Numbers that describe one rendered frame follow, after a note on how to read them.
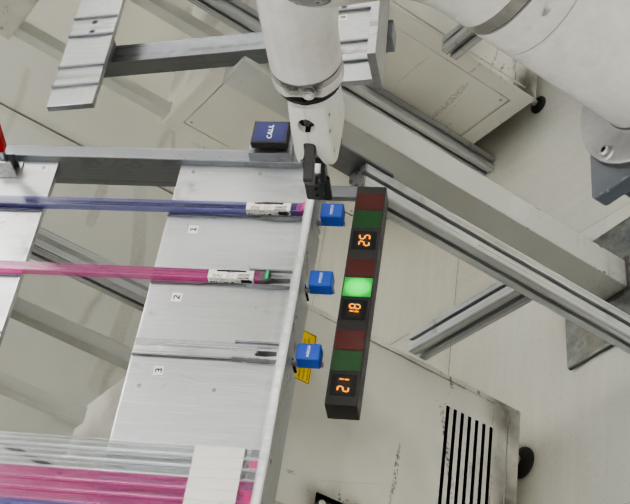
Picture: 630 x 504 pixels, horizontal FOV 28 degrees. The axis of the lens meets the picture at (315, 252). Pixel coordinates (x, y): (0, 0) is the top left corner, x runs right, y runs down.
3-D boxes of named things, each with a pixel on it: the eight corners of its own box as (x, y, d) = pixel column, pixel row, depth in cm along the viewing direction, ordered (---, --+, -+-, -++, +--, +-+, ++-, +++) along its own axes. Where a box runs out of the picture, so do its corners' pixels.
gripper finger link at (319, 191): (323, 181, 149) (329, 216, 154) (327, 160, 151) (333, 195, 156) (297, 180, 150) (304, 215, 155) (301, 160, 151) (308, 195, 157)
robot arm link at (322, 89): (336, 89, 140) (339, 108, 142) (346, 34, 145) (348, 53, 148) (263, 88, 142) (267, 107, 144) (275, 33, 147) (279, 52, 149)
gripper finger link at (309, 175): (309, 165, 145) (315, 194, 150) (317, 113, 149) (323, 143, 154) (299, 165, 145) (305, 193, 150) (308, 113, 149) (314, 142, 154)
